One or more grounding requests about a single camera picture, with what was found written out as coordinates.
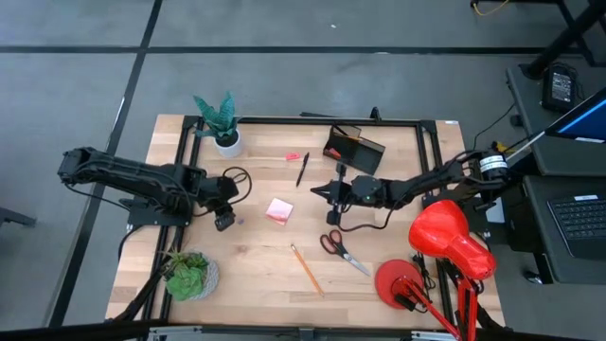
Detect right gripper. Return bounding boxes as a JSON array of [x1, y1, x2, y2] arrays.
[[311, 163, 383, 212]]

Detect black pen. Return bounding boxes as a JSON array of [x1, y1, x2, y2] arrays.
[[295, 152, 312, 188]]

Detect red black handled scissors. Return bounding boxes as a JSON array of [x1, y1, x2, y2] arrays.
[[319, 229, 373, 278]]

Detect black mesh desk organizer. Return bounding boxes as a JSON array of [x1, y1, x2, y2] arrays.
[[322, 124, 386, 177]]

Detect snake plant in white pot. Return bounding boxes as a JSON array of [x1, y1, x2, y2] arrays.
[[191, 91, 245, 159]]

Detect pink sticky note pad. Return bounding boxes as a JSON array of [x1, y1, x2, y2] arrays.
[[264, 197, 295, 227]]

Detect green succulent in pot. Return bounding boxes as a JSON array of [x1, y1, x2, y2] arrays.
[[159, 247, 222, 303]]

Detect red desk lamp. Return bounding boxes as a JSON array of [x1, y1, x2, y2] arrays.
[[373, 198, 498, 341]]

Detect yellow plug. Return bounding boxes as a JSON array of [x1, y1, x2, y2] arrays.
[[490, 140, 516, 156]]

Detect white monitor rod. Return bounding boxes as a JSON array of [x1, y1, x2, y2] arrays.
[[504, 131, 546, 163]]

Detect black stand leg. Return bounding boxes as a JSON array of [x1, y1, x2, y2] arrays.
[[0, 206, 38, 228]]

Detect black power adapter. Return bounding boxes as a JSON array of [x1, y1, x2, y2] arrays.
[[541, 64, 579, 115]]

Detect black laptop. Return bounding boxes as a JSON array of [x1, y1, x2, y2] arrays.
[[546, 192, 606, 261]]

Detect monitor with blue screen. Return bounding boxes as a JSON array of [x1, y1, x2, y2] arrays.
[[544, 87, 606, 145]]

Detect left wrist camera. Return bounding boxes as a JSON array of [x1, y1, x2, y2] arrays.
[[213, 209, 237, 233]]

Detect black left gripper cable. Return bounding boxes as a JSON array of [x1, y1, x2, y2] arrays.
[[221, 166, 254, 206]]

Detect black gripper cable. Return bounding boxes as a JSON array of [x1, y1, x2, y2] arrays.
[[338, 204, 405, 234], [221, 166, 254, 206]]

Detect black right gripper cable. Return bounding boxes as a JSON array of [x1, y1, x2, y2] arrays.
[[338, 204, 405, 234]]

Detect black table frame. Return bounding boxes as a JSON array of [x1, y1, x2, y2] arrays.
[[111, 113, 504, 332]]

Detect black lamp cable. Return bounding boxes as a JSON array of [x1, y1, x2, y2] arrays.
[[410, 253, 437, 304]]

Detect black desk cable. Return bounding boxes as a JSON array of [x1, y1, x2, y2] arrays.
[[466, 101, 518, 157]]

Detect yellow cable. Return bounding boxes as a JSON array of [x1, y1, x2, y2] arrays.
[[471, 0, 511, 17]]

